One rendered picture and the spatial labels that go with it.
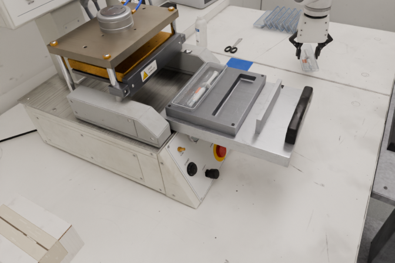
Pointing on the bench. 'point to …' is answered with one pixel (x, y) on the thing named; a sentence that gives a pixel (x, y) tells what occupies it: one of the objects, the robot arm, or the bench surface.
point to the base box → (115, 155)
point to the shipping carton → (34, 234)
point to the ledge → (185, 25)
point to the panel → (204, 155)
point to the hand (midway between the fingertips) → (307, 53)
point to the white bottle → (201, 31)
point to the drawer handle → (293, 129)
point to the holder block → (224, 101)
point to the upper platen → (151, 45)
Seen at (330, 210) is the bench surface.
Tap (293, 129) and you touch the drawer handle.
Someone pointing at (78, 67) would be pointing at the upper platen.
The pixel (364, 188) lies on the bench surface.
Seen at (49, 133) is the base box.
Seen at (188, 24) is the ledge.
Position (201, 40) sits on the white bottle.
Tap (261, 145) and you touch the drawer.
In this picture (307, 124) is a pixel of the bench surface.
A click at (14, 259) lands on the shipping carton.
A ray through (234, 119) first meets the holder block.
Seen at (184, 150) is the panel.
